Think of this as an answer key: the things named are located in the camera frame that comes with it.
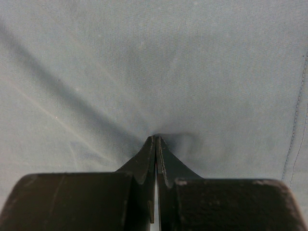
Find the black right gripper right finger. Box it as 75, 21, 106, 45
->
156, 137, 308, 231

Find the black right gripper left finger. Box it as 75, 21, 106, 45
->
0, 136, 155, 231

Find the blue t shirt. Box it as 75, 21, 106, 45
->
0, 0, 308, 217

